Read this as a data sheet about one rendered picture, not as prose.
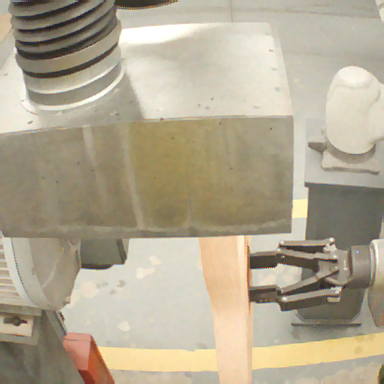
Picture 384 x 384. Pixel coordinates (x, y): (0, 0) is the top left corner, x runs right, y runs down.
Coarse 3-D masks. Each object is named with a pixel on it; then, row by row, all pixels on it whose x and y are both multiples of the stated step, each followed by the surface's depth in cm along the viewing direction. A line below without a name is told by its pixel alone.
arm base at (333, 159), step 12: (324, 132) 175; (312, 144) 170; (324, 144) 168; (324, 156) 168; (336, 156) 165; (348, 156) 162; (360, 156) 162; (372, 156) 165; (324, 168) 165; (336, 168) 165; (348, 168) 164; (360, 168) 163; (372, 168) 163
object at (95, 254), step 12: (84, 240) 116; (96, 240) 115; (108, 240) 115; (120, 240) 116; (84, 252) 118; (96, 252) 118; (108, 252) 118; (120, 252) 118; (84, 264) 124; (96, 264) 120; (108, 264) 120; (120, 264) 120
